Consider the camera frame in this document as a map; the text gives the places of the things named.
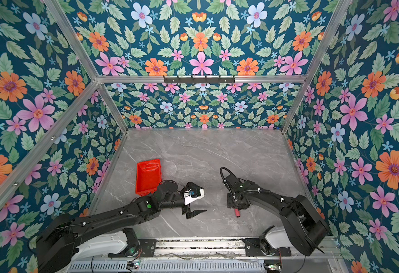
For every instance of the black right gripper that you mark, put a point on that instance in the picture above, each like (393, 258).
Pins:
(235, 204)

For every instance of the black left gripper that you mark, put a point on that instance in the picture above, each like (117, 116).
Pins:
(192, 214)

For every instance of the pink handled screwdriver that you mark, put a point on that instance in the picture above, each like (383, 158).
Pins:
(237, 213)

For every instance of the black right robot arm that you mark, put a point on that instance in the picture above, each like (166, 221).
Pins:
(303, 228)

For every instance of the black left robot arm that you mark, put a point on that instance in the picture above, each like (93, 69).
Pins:
(65, 237)

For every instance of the red plastic bin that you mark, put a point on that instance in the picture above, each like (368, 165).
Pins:
(148, 177)

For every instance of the black hook rack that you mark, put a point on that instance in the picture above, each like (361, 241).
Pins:
(199, 79)

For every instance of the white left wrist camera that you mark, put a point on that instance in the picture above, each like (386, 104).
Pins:
(193, 194)

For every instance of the aluminium mounting rail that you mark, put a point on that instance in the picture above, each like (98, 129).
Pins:
(186, 248)

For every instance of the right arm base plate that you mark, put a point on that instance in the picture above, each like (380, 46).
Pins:
(255, 247)

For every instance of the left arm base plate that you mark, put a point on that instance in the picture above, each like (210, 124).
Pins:
(134, 247)

